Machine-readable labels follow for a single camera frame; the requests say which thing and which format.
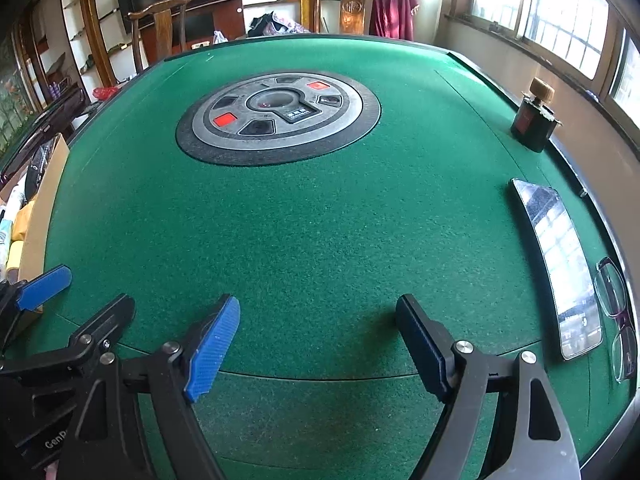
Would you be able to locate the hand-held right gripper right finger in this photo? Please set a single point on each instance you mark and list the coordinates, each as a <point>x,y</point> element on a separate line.
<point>422,350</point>

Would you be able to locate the window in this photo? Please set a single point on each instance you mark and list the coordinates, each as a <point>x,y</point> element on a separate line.
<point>560,20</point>

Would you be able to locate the eyeglasses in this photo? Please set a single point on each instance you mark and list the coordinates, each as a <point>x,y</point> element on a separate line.
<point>612,287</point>

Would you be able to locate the round table control panel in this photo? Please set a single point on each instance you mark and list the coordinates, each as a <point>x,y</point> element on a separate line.
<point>300,135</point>

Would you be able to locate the white plastic bag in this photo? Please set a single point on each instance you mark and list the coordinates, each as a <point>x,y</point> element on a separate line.
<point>220,36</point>

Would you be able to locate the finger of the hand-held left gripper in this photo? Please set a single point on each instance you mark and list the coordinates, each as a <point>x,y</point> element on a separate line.
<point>100,320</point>
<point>45,282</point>

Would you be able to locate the dark bottle with cork cap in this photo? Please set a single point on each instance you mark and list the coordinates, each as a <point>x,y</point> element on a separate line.
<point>532,125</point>

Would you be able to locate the wooden wall shelf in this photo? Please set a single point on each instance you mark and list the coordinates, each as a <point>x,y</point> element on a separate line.
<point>75,35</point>

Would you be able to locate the red plastic bag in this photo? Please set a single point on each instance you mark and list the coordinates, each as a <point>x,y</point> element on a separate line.
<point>105,93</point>

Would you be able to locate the dark glossy cabinet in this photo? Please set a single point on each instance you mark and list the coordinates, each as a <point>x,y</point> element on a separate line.
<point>45,125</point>

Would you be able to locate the pile of clothes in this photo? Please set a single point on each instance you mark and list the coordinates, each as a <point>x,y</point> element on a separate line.
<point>280,25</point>

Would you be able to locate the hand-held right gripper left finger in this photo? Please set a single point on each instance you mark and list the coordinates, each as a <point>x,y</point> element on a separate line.
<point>212,350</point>

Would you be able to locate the wooden chair with carved back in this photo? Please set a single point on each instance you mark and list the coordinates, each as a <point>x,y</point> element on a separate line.
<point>355,10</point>

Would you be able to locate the cardboard box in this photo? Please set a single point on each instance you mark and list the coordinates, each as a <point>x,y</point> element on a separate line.
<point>45,200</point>

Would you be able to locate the maroon garment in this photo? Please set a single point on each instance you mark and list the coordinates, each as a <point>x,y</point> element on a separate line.
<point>395,10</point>

